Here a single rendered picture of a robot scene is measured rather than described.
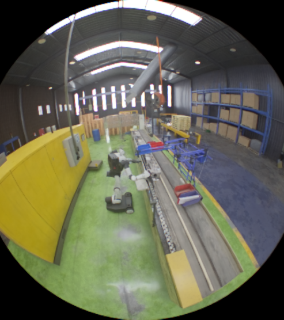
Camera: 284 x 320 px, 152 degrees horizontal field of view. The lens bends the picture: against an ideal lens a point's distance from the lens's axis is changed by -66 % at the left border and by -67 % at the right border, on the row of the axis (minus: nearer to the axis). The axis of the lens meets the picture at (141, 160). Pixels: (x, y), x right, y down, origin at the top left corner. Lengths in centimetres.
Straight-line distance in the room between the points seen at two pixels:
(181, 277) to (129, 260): 115
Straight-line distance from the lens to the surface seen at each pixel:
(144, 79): 912
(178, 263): 138
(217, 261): 167
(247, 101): 1042
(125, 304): 229
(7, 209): 188
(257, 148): 986
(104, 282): 231
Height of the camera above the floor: 218
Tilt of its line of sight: 28 degrees down
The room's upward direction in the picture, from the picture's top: 3 degrees counter-clockwise
